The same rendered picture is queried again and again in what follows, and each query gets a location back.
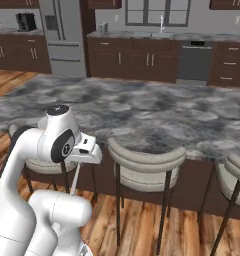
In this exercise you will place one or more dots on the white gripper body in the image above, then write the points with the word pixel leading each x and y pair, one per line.
pixel 88 156

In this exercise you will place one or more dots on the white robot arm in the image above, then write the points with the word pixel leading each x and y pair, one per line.
pixel 18 186

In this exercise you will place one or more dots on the beige bar stool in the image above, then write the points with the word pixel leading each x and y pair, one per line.
pixel 233 180
pixel 145 166
pixel 42 166

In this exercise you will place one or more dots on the dark brown sink cupboards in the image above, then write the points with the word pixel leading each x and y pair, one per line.
pixel 133 60

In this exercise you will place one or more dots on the dark brown kitchen island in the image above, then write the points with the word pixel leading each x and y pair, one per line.
pixel 192 186

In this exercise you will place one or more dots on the stainless steel fridge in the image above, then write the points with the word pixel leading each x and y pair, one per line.
pixel 63 36

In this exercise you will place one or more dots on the dark brown base cupboards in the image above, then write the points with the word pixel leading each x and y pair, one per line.
pixel 22 53

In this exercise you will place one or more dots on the silver toaster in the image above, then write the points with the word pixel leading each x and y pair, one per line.
pixel 103 27

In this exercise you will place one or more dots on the grey sink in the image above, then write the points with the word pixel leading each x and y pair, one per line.
pixel 152 34

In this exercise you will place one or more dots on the grey dishwasher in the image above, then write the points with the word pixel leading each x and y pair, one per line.
pixel 195 61

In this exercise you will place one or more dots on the black coffee machine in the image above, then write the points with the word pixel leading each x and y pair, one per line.
pixel 26 22

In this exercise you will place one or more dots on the silver tap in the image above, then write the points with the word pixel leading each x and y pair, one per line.
pixel 162 23

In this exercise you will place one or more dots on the grey framed window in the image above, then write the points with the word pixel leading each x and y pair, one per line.
pixel 157 12

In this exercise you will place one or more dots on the dark brown drawer unit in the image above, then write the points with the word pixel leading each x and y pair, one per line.
pixel 229 65

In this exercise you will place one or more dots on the white wall outlet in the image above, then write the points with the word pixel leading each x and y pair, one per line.
pixel 237 20
pixel 116 18

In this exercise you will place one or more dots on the dark brown wall cupboard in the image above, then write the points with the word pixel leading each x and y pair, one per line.
pixel 103 3
pixel 228 3

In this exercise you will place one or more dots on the dark brown wall cupboards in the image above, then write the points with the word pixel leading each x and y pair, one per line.
pixel 12 3

